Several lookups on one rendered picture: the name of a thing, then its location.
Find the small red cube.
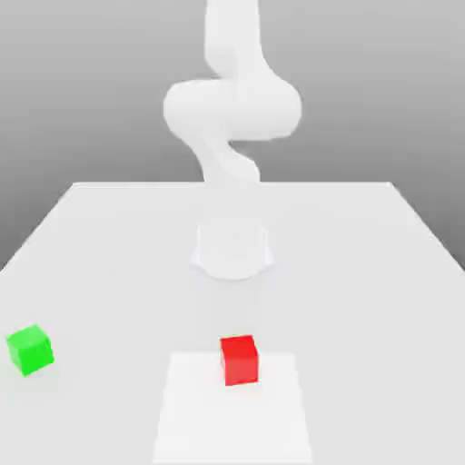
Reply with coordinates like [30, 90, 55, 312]
[219, 334, 260, 387]

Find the small green cube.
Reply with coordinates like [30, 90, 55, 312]
[5, 323, 55, 378]

